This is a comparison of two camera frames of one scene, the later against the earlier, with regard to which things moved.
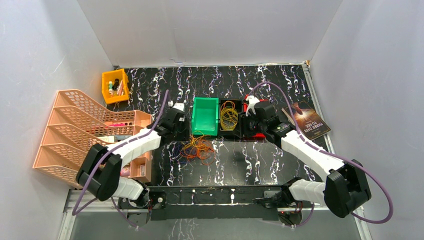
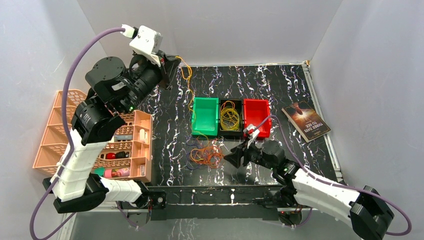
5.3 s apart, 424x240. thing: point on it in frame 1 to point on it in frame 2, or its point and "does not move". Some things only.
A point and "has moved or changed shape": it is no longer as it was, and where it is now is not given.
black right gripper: (244, 119) to (238, 152)
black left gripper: (180, 126) to (166, 72)
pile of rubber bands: (202, 148) has moved or changed shape
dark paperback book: (309, 123) does not move
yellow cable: (194, 139) to (190, 90)
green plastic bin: (205, 116) does not move
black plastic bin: (232, 134) does not move
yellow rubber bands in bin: (228, 115) does not move
